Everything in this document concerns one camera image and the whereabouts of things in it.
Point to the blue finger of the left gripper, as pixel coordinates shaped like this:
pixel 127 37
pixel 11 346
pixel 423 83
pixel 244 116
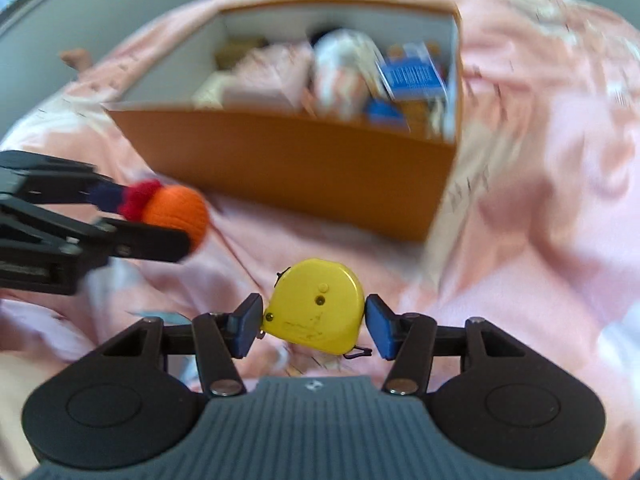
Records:
pixel 142 241
pixel 107 196

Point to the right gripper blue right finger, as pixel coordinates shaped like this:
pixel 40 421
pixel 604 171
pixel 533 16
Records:
pixel 408 340

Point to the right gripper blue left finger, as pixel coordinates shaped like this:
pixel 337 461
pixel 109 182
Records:
pixel 219 339

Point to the crocheted orange red green toy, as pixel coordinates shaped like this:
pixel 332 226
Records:
pixel 167 206

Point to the yellow tape measure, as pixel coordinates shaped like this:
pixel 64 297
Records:
pixel 317 304

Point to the gold cardboard box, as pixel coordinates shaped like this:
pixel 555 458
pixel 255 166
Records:
pixel 234 49

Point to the pink mini backpack pouch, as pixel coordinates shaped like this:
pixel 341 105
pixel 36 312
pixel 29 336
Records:
pixel 270 78

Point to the brown plush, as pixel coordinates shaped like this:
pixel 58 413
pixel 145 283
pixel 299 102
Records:
pixel 422 118

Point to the blue Ocean Park tag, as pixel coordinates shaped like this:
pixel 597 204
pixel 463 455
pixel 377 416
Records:
pixel 412 78

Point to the white plush with black pompom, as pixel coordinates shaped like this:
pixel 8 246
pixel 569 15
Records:
pixel 345 74

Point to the person's bare foot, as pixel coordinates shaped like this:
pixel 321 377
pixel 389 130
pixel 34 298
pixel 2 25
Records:
pixel 77 59

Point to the pink printed bed duvet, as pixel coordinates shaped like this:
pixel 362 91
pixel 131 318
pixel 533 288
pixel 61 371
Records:
pixel 538 231

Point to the orange cardboard storage box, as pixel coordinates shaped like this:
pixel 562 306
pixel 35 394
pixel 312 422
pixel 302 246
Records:
pixel 372 176

